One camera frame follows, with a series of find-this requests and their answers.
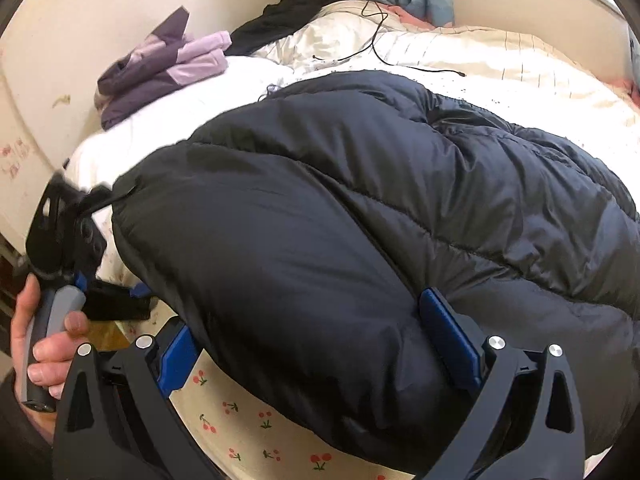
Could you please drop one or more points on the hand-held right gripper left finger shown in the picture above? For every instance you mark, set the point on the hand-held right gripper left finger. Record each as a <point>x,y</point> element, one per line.
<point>177,355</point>

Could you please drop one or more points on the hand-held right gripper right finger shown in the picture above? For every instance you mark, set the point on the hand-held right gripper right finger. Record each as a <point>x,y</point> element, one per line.
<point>445,330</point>

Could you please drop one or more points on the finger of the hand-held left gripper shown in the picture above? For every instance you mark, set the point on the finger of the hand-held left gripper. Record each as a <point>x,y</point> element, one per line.
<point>115,302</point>
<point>100,199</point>

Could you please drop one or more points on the black puffer jacket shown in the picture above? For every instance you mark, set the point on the black puffer jacket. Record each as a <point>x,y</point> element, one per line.
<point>325,210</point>

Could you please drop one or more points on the person's left forearm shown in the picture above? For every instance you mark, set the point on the person's left forearm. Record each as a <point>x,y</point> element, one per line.
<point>20,450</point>

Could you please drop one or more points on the purple clothes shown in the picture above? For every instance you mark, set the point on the purple clothes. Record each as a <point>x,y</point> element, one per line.
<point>165,65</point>

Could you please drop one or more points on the person's left hand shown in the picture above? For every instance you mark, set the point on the person's left hand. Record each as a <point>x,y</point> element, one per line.
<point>20,360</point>

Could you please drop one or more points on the black cloth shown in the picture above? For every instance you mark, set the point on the black cloth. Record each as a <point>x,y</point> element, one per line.
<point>300,15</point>

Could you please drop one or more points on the white duvet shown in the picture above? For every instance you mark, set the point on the white duvet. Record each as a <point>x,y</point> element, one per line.
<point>500,60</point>

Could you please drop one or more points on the pink cloth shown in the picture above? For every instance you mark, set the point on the pink cloth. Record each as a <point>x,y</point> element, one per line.
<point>405,14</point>

